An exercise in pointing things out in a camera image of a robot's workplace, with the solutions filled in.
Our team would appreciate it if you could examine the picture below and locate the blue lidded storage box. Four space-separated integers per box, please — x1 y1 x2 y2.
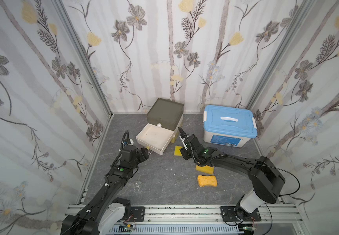
203 105 258 148

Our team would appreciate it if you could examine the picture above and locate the olive three-drawer cabinet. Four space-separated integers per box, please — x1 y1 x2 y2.
146 97 185 144

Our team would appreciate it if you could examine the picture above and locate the orange bone-shaped sponge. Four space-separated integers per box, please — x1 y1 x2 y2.
197 175 217 187

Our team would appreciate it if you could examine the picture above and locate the white drawer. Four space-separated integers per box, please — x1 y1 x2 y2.
136 123 175 155

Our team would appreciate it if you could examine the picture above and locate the bright yellow thin sponge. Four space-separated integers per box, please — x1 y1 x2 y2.
174 146 182 157

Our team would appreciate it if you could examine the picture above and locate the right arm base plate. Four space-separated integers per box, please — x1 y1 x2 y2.
220 206 261 222

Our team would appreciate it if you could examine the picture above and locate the white slotted cable duct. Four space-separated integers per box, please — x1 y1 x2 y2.
101 224 244 235

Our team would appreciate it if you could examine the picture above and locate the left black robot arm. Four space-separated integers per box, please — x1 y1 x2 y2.
60 131 149 235

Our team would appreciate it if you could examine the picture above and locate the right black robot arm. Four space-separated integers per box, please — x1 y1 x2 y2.
178 127 295 220

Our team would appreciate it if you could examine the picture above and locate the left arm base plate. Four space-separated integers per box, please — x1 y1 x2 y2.
122 206 146 223

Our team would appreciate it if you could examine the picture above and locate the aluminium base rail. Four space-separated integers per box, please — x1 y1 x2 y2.
60 204 305 235

